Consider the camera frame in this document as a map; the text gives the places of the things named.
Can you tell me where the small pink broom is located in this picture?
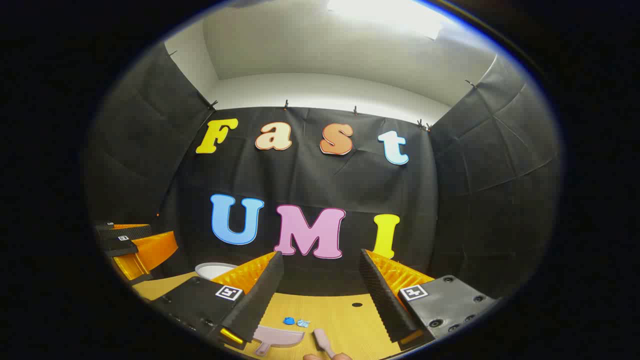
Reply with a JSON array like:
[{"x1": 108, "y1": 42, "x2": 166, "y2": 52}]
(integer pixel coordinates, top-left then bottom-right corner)
[{"x1": 313, "y1": 328, "x2": 337, "y2": 360}]

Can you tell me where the row of black cloth clips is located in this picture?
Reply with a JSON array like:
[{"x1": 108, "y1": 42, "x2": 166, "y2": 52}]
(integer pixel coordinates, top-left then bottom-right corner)
[{"x1": 167, "y1": 49, "x2": 478, "y2": 132}]

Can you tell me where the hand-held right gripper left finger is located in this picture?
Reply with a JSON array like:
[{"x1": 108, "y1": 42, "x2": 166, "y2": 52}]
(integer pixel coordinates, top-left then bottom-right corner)
[{"x1": 149, "y1": 251, "x2": 285, "y2": 350}]

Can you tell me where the white ribbed garbage bin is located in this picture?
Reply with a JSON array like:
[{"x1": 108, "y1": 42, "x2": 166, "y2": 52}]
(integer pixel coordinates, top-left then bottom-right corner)
[{"x1": 194, "y1": 262, "x2": 239, "y2": 281}]

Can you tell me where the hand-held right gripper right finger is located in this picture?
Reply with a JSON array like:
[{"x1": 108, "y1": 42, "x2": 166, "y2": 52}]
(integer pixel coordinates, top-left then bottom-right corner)
[{"x1": 359, "y1": 248, "x2": 499, "y2": 351}]

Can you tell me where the small pink dustpan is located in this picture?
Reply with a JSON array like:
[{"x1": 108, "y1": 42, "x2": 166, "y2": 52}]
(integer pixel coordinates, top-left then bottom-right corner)
[{"x1": 252, "y1": 325, "x2": 306, "y2": 357}]

